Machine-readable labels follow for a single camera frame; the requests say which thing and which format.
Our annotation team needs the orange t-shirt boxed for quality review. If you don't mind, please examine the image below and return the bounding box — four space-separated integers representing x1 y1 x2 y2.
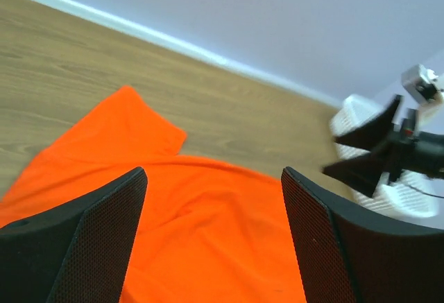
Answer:
1 87 305 302

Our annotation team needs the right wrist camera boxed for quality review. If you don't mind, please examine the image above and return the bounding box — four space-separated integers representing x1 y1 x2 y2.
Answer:
401 64 443 126

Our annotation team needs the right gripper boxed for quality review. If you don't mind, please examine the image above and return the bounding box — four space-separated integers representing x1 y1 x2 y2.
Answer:
322 95 443 198

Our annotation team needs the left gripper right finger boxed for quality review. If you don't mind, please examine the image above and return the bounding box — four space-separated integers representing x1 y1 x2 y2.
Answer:
281 167 443 303

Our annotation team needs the white perforated basket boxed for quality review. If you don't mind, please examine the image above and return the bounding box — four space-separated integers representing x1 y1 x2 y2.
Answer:
322 95 443 218

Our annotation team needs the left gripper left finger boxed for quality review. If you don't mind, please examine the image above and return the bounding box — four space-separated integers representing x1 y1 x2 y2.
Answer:
1 167 148 303

